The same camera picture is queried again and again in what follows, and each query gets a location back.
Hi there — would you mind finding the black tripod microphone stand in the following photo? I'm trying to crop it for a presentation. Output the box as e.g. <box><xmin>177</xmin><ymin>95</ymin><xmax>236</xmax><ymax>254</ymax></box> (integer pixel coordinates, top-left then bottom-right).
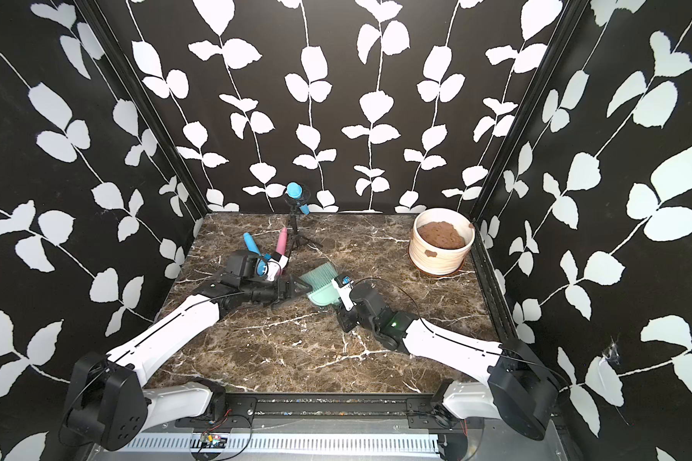
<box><xmin>284</xmin><ymin>196</ymin><xmax>322</xmax><ymax>254</ymax></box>

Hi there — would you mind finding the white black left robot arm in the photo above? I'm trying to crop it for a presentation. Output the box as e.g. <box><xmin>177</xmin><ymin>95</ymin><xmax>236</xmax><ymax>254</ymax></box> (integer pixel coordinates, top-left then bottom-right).
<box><xmin>59</xmin><ymin>250</ymin><xmax>313</xmax><ymax>451</ymax></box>

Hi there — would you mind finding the blue microphone on stand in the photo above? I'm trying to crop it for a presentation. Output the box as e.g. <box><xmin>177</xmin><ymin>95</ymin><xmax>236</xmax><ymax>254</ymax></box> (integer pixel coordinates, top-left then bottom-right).
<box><xmin>286</xmin><ymin>182</ymin><xmax>311</xmax><ymax>215</ymax></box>

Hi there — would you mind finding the white perforated strip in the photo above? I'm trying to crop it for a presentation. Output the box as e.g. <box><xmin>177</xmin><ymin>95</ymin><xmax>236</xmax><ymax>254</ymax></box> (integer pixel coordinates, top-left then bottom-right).
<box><xmin>119</xmin><ymin>433</ymin><xmax>441</xmax><ymax>457</ymax></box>

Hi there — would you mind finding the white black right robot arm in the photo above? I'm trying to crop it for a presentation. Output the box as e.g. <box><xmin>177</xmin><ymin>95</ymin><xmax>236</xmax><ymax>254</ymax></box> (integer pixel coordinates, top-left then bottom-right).
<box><xmin>332</xmin><ymin>276</ymin><xmax>561</xmax><ymax>441</ymax></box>

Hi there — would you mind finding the cream ceramic pot with soil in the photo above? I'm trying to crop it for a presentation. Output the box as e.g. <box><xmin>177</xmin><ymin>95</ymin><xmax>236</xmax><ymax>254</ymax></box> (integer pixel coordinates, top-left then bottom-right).
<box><xmin>409</xmin><ymin>209</ymin><xmax>476</xmax><ymax>276</ymax></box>

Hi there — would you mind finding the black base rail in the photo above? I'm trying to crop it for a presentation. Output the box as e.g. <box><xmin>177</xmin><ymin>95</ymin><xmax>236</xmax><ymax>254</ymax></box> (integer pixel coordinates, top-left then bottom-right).
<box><xmin>174</xmin><ymin>393</ymin><xmax>484</xmax><ymax>433</ymax></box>

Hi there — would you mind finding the blue toy microphone lying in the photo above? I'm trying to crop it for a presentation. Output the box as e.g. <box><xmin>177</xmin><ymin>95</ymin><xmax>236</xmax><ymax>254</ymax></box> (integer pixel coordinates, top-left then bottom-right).
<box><xmin>243</xmin><ymin>232</ymin><xmax>266</xmax><ymax>276</ymax></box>

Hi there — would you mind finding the small circuit board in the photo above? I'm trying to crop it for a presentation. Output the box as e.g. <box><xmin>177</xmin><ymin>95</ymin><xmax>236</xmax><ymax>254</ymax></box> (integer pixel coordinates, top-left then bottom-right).
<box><xmin>194</xmin><ymin>434</ymin><xmax>228</xmax><ymax>453</ymax></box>

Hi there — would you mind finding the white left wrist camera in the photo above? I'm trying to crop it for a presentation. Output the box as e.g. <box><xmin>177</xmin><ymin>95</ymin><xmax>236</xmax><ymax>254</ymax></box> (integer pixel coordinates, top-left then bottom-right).
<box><xmin>264</xmin><ymin>253</ymin><xmax>288</xmax><ymax>282</ymax></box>

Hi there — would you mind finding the pink toy microphone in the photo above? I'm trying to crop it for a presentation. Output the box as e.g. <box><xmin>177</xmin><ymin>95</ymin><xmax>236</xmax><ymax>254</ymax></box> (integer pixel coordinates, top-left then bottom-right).
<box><xmin>275</xmin><ymin>227</ymin><xmax>288</xmax><ymax>255</ymax></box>

